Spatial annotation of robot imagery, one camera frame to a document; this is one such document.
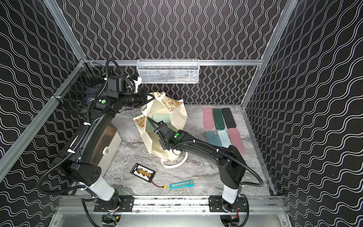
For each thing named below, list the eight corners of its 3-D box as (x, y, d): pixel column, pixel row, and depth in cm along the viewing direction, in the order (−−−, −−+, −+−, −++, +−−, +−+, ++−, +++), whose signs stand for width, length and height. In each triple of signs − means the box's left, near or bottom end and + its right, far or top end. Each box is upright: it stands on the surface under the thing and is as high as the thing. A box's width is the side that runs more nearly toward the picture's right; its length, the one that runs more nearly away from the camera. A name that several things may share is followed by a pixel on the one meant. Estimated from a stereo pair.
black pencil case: (226, 128, 109) (227, 126, 107) (221, 109, 121) (221, 107, 119) (235, 127, 109) (236, 126, 107) (229, 109, 121) (229, 107, 120)
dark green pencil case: (215, 129, 108) (216, 127, 106) (212, 110, 121) (212, 108, 118) (224, 129, 108) (225, 127, 106) (220, 110, 121) (221, 108, 118)
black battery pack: (130, 173, 87) (129, 171, 85) (136, 163, 91) (135, 162, 89) (151, 182, 84) (150, 181, 82) (156, 172, 87) (156, 171, 85)
